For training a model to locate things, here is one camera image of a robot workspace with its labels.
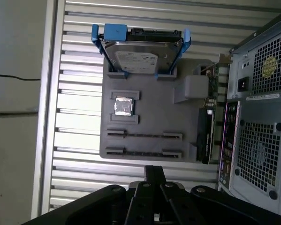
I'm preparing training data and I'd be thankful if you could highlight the grey power supply unit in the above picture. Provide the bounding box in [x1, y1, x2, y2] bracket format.
[227, 29, 281, 102]

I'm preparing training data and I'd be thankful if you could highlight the black open PC case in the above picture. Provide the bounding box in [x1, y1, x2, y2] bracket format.
[216, 9, 281, 218]

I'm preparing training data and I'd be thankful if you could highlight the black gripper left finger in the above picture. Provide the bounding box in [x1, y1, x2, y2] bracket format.
[20, 165, 155, 225]

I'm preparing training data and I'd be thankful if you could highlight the grey plastic parts rack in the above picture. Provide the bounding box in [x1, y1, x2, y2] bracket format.
[99, 57, 220, 165]

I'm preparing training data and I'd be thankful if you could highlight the hard disk in blue carrier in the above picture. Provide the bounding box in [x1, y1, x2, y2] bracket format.
[91, 23, 192, 81]

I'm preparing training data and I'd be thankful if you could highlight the black case fan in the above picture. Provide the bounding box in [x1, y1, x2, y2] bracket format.
[235, 120, 281, 195]

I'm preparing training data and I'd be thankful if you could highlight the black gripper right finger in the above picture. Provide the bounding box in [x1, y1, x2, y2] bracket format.
[153, 165, 281, 225]

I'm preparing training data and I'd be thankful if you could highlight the silver CPU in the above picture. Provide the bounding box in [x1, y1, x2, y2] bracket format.
[114, 97, 134, 117]

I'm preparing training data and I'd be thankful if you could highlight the green graphics card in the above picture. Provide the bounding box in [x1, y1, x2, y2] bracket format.
[196, 53, 233, 165]

